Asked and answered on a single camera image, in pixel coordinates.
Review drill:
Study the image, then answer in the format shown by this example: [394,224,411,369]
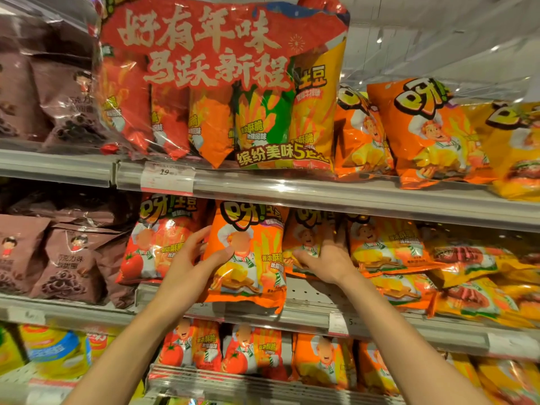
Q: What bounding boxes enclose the orange chef snack packet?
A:
[333,83,397,178]
[366,76,498,190]
[281,208,338,280]
[201,201,291,316]

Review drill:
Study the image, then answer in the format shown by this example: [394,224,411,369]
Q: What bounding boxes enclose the large red multipack snack bag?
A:
[94,0,351,172]

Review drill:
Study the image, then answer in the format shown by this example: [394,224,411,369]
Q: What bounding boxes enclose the person's right forearm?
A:
[341,269,492,405]

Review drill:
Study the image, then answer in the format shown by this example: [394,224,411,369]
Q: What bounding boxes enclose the white price tag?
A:
[7,307,46,326]
[487,332,540,361]
[328,312,350,337]
[187,301,227,320]
[140,162,196,197]
[25,377,81,405]

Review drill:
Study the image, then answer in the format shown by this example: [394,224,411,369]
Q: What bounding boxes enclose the row of corn snack packets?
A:
[0,322,146,405]

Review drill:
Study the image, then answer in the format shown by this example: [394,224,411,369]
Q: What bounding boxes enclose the red tomato chip bags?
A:
[158,318,290,383]

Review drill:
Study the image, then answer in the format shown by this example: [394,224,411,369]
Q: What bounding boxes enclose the person's left hand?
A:
[154,224,235,322]

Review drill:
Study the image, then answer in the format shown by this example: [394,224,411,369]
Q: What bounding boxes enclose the yellow steak chip bags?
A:
[417,225,540,330]

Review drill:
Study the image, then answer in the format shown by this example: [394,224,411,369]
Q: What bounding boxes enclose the person's left forearm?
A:
[63,292,186,405]

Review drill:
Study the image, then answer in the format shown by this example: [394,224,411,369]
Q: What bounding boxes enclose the yellow steak snack packet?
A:
[462,100,540,203]

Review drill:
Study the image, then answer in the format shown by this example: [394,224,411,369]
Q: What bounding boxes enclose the person's right hand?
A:
[293,224,368,293]

